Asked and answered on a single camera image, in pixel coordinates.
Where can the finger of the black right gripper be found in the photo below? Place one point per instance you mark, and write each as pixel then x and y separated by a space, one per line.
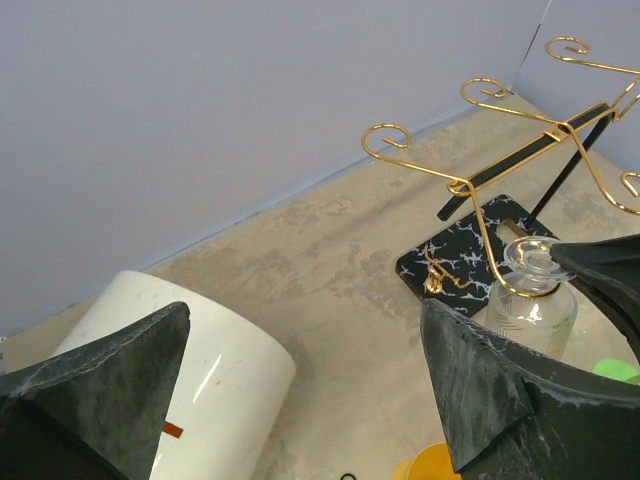
pixel 621 307
pixel 610 266

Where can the gold wire wine glass rack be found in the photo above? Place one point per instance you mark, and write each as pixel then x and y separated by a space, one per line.
pixel 459 264

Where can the green plastic wine glass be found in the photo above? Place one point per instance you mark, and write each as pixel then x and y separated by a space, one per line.
pixel 617 370

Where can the orange plastic wine glass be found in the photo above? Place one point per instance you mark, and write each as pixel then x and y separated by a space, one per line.
pixel 432 463

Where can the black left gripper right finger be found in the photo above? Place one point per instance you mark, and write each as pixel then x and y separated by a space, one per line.
pixel 509 412

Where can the white cylindrical container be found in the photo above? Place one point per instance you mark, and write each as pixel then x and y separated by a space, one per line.
pixel 233 379

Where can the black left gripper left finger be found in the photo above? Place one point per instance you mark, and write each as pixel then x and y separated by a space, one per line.
pixel 96 411

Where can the clear glass wine glass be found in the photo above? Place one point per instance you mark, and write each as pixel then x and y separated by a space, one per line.
pixel 535 307

